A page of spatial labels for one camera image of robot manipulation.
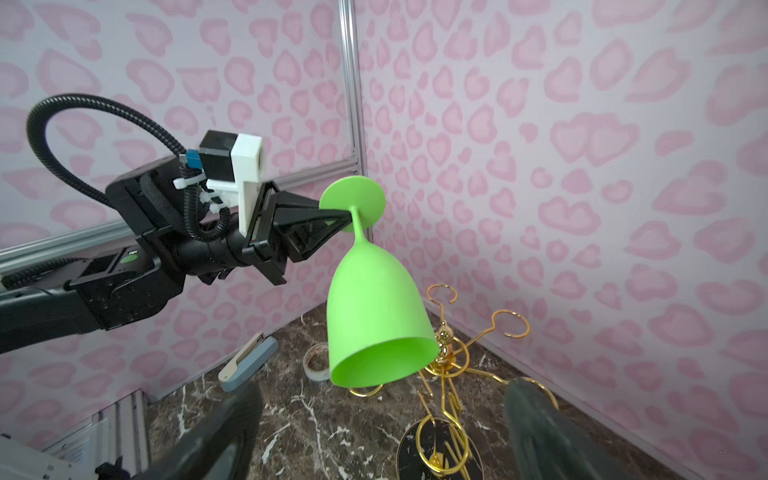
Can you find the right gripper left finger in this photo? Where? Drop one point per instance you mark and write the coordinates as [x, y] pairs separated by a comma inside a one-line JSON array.
[[221, 446]]

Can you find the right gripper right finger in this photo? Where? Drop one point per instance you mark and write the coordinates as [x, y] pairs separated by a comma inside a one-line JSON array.
[[546, 444]]

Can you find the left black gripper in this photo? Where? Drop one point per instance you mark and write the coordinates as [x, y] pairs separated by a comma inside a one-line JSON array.
[[284, 225]]

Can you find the green wine glass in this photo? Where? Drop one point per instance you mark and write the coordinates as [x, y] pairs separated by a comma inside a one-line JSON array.
[[378, 329]]

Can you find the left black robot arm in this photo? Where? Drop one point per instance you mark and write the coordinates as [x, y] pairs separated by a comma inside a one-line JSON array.
[[61, 297]]

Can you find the grey blue flat object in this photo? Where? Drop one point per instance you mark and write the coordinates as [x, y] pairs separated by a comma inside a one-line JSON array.
[[247, 361]]

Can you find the clear tape roll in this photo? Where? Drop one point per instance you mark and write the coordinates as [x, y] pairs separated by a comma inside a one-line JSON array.
[[316, 363]]

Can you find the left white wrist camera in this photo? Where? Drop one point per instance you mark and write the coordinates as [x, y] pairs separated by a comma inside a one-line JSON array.
[[224, 172]]

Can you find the gold wire glass rack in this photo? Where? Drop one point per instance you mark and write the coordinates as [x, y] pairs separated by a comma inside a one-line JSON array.
[[440, 440]]

